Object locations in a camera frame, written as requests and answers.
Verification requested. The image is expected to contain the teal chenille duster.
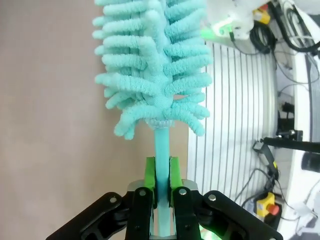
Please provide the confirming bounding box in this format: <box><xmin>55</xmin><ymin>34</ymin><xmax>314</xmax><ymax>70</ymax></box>
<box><xmin>91</xmin><ymin>0</ymin><xmax>214</xmax><ymax>238</ymax></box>

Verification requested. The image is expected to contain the black cable bundle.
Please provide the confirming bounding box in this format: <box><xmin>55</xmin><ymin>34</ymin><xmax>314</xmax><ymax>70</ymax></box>
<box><xmin>249</xmin><ymin>22</ymin><xmax>277</xmax><ymax>55</ymax></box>

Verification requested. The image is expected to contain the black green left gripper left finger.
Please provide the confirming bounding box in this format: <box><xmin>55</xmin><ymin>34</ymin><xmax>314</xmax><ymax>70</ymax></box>
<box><xmin>46</xmin><ymin>156</ymin><xmax>159</xmax><ymax>240</ymax></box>

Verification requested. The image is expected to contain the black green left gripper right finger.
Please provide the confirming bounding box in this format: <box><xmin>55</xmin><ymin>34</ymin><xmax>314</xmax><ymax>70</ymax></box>
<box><xmin>168</xmin><ymin>155</ymin><xmax>284</xmax><ymax>240</ymax></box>

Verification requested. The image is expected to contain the yellow emergency stop box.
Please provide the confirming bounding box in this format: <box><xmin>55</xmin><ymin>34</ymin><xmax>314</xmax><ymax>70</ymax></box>
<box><xmin>251</xmin><ymin>2</ymin><xmax>271</xmax><ymax>26</ymax></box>
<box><xmin>251</xmin><ymin>191</ymin><xmax>284</xmax><ymax>224</ymax></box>

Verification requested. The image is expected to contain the black clamp mount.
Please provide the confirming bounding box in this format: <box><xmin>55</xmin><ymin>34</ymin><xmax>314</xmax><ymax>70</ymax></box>
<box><xmin>251</xmin><ymin>140</ymin><xmax>280</xmax><ymax>177</ymax></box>

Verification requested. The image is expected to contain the black metal bar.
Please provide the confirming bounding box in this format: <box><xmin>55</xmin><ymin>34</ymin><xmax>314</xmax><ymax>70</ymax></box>
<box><xmin>259</xmin><ymin>136</ymin><xmax>320</xmax><ymax>154</ymax></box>

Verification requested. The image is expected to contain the white slatted panel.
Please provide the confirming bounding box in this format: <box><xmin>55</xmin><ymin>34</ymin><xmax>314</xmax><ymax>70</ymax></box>
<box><xmin>186</xmin><ymin>41</ymin><xmax>280</xmax><ymax>208</ymax></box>

